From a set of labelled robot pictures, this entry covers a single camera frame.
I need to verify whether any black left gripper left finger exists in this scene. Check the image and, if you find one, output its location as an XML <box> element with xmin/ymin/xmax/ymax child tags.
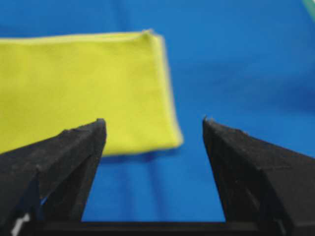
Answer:
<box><xmin>0</xmin><ymin>118</ymin><xmax>106</xmax><ymax>236</ymax></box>

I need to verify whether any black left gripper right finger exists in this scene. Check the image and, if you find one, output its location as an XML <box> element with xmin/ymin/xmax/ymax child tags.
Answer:
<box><xmin>202</xmin><ymin>118</ymin><xmax>315</xmax><ymax>236</ymax></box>

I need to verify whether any yellow-green towel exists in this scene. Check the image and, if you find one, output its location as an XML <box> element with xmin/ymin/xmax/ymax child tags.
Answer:
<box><xmin>0</xmin><ymin>30</ymin><xmax>184</xmax><ymax>155</ymax></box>

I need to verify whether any blue table cloth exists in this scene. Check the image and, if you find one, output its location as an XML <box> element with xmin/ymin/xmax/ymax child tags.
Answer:
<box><xmin>0</xmin><ymin>0</ymin><xmax>315</xmax><ymax>221</ymax></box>

